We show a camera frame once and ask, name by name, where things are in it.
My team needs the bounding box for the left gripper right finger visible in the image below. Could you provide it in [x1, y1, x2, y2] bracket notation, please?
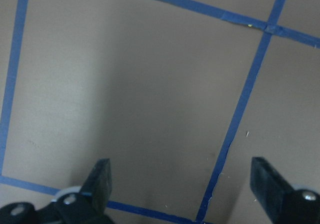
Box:
[249, 156, 295, 218]

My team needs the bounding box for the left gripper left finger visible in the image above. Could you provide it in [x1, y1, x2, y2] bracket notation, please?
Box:
[79, 158, 112, 213]

